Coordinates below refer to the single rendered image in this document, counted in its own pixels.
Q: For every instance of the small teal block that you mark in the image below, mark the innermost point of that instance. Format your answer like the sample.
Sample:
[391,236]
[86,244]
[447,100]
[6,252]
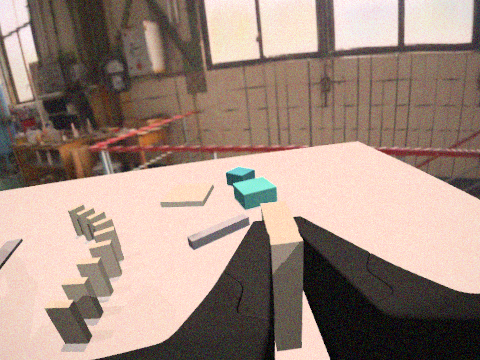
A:
[239,174]

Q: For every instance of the white flat bar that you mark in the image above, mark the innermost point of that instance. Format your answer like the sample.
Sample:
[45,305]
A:
[8,248]

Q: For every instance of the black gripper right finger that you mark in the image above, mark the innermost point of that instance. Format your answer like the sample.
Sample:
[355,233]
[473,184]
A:
[369,309]

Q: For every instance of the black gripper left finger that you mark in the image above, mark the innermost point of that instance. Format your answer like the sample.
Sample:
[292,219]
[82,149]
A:
[235,320]

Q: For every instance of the teal rectangular block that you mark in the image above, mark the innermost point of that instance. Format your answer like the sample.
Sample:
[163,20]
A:
[251,193]

